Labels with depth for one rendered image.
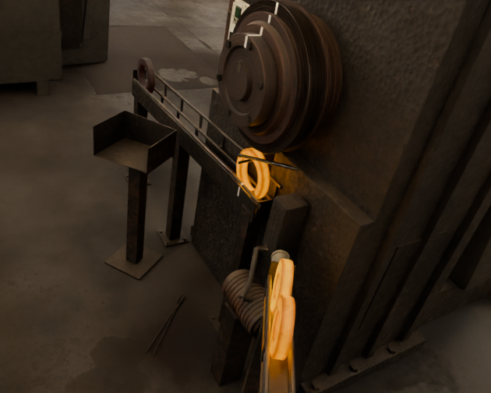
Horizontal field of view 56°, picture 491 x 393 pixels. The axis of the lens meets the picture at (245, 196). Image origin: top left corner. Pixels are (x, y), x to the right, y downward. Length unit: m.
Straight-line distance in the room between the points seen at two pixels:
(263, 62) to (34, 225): 1.63
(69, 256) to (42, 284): 0.20
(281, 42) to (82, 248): 1.50
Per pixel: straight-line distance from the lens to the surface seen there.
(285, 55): 1.37
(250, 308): 1.52
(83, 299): 2.20
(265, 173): 1.61
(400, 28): 1.30
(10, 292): 2.28
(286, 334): 1.15
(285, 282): 1.26
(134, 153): 2.02
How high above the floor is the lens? 1.64
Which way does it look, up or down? 35 degrees down
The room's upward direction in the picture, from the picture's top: 12 degrees clockwise
